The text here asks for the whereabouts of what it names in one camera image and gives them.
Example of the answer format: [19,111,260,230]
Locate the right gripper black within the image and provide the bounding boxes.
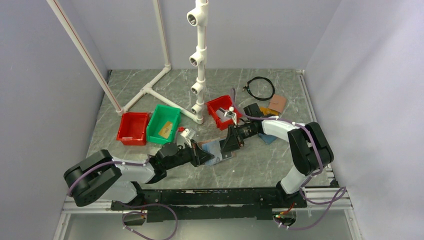
[220,122,258,155]

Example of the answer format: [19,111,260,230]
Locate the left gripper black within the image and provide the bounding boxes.
[165,139,215,171]

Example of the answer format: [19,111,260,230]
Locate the brown card holder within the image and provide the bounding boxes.
[197,137,235,167]

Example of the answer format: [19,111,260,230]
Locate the white printed credit card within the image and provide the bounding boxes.
[202,139,233,166]

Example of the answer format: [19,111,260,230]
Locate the orange credit card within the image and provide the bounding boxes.
[158,121,174,139]

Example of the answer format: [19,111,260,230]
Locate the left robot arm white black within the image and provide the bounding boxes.
[63,140,215,210]

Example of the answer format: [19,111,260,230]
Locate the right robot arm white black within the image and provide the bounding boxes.
[220,103,334,208]

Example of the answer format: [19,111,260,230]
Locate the blue card holder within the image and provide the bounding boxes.
[258,133,277,145]

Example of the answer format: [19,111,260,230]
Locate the orange card holder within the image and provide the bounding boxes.
[259,106,280,116]

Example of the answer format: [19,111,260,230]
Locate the pink card holder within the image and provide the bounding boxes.
[268,94,287,114]

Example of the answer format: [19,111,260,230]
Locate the red bin right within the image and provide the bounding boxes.
[206,95,242,131]

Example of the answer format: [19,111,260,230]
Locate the red bin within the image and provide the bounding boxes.
[116,112,151,146]
[206,95,242,131]

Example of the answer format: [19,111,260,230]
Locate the green bin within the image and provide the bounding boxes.
[146,104,181,145]

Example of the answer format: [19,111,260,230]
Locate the red bin left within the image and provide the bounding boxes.
[116,112,151,146]

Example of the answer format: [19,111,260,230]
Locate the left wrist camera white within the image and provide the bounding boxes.
[180,128,196,147]

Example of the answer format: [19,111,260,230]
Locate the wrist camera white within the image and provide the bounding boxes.
[223,106,238,125]
[180,128,196,147]

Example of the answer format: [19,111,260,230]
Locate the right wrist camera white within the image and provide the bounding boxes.
[223,106,238,125]

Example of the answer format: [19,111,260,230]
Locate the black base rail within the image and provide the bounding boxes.
[110,186,307,223]

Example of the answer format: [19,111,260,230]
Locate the black cable loop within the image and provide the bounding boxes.
[242,76,276,102]

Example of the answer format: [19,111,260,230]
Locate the white pvc pipe frame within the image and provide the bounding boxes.
[47,0,196,123]

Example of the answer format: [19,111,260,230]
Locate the aluminium frame rail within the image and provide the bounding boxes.
[54,186,363,240]

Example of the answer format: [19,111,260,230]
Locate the white pvc fitting post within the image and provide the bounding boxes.
[186,0,209,124]

